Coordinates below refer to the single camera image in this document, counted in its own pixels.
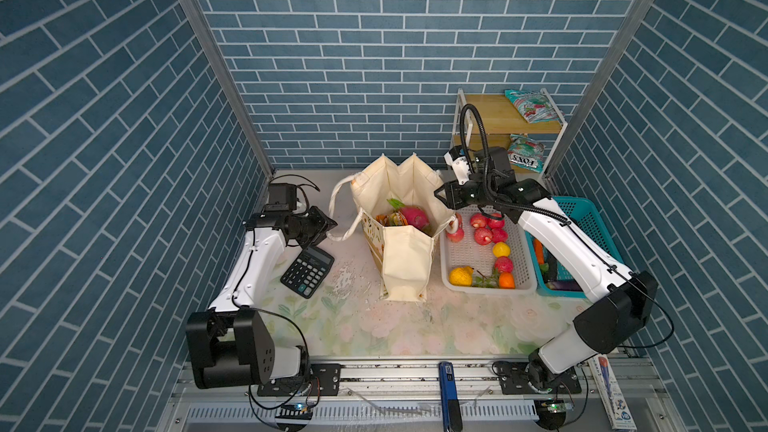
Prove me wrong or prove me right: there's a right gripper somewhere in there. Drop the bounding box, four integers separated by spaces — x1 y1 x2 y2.
433 176 495 209

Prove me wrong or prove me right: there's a pink dragon fruit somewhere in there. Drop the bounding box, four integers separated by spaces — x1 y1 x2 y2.
387 198 430 231

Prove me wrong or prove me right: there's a cream floral tote bag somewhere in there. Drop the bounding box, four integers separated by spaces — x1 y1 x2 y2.
328 155 456 302

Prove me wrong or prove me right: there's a pink snack bag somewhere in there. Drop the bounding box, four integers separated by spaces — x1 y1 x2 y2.
376 211 408 227

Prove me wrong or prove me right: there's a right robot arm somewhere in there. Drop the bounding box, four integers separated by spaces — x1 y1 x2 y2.
434 104 658 393

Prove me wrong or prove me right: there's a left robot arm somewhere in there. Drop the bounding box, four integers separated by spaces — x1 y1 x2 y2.
185 182 336 393

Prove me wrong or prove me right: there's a teal Fox's candy bag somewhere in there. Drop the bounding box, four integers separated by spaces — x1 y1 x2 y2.
507 134 546 173

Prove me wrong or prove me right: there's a teal candy bag upper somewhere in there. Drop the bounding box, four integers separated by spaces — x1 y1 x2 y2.
504 89 559 124

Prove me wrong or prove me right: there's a red apple left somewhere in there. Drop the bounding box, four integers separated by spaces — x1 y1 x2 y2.
446 226 465 243

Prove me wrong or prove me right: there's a black calculator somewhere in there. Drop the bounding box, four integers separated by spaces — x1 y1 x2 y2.
280 246 335 299

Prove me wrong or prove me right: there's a white plastic basket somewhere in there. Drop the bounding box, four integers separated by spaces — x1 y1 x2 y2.
440 206 537 297

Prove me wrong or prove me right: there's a small yellow fruit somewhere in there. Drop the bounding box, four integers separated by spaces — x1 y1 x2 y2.
492 242 511 258

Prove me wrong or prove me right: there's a yellow lemon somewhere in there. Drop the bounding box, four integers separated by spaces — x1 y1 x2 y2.
448 266 474 287

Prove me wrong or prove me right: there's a white wooden shelf rack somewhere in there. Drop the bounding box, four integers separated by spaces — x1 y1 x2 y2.
451 88 569 182

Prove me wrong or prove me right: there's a pink peach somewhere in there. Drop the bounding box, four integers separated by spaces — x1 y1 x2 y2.
493 256 514 274

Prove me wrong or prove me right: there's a green grapes bunch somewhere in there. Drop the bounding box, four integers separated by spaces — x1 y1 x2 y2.
472 273 499 289

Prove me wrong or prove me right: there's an orange carrot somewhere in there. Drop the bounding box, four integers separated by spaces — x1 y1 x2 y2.
532 239 545 265

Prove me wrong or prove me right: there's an orange in white basket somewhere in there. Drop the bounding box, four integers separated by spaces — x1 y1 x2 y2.
498 272 516 289

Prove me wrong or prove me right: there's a floral table mat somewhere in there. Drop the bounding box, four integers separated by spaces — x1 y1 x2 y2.
259 231 587 357

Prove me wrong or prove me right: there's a teal plastic basket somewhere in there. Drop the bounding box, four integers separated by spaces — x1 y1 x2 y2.
518 196 630 303

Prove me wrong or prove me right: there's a dark long eggplant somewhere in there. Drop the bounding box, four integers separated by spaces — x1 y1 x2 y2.
545 280 582 292

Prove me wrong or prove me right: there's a blue black handheld device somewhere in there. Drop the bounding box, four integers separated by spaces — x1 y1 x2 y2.
438 361 463 432

